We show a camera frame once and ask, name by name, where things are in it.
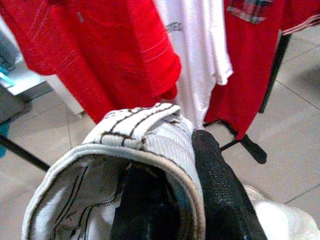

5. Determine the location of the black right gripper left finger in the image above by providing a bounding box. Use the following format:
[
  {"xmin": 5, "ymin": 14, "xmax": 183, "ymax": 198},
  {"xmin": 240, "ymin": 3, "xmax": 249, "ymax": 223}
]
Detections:
[{"xmin": 111, "ymin": 162, "xmax": 200, "ymax": 240}]

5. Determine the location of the red shirt with striped trim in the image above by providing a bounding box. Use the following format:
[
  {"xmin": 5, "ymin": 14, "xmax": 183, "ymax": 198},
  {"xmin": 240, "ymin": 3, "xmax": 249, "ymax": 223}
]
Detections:
[{"xmin": 203, "ymin": 0, "xmax": 320, "ymax": 141}]

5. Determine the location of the white glass-door cabinet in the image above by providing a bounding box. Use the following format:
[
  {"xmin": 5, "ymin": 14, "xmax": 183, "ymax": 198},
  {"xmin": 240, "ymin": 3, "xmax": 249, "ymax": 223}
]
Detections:
[{"xmin": 44, "ymin": 73, "xmax": 87, "ymax": 119}]

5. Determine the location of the teal rug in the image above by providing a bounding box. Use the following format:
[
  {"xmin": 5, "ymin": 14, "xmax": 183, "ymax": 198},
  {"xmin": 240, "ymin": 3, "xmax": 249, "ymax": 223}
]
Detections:
[{"xmin": 0, "ymin": 122, "xmax": 11, "ymax": 159}]

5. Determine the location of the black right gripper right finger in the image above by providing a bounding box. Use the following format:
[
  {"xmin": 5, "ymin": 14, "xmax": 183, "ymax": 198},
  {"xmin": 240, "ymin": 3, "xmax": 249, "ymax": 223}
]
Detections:
[{"xmin": 192, "ymin": 129, "xmax": 267, "ymax": 240}]

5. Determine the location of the grey and white garment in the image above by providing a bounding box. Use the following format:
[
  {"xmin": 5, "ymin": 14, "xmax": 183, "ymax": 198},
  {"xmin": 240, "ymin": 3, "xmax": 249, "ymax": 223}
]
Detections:
[{"xmin": 21, "ymin": 101, "xmax": 320, "ymax": 240}]

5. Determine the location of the black clothes rack frame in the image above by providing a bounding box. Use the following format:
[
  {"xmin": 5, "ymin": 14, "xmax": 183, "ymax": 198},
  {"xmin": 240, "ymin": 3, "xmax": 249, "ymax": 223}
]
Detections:
[{"xmin": 0, "ymin": 32, "xmax": 292, "ymax": 173}]

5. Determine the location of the plain red shirt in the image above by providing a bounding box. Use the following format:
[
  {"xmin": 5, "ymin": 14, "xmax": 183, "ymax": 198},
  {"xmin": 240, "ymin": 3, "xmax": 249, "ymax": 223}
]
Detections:
[{"xmin": 0, "ymin": 0, "xmax": 182, "ymax": 125}]

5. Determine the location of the white T-shirt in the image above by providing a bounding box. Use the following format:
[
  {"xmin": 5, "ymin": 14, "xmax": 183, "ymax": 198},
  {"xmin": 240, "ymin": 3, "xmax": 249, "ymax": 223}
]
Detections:
[{"xmin": 154, "ymin": 0, "xmax": 235, "ymax": 131}]

